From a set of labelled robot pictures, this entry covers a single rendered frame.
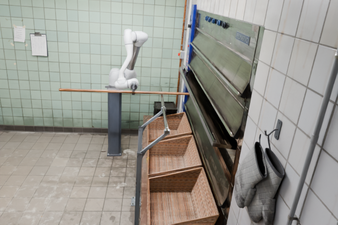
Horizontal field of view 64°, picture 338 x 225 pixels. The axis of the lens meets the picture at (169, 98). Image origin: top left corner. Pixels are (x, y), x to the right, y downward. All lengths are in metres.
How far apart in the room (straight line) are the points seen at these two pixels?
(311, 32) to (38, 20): 3.80
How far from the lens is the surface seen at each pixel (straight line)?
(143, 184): 2.61
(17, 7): 4.46
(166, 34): 4.13
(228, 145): 1.69
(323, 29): 1.04
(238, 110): 1.73
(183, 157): 3.00
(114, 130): 3.87
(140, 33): 3.38
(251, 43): 1.61
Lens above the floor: 2.20
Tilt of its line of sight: 20 degrees down
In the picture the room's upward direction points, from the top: 5 degrees clockwise
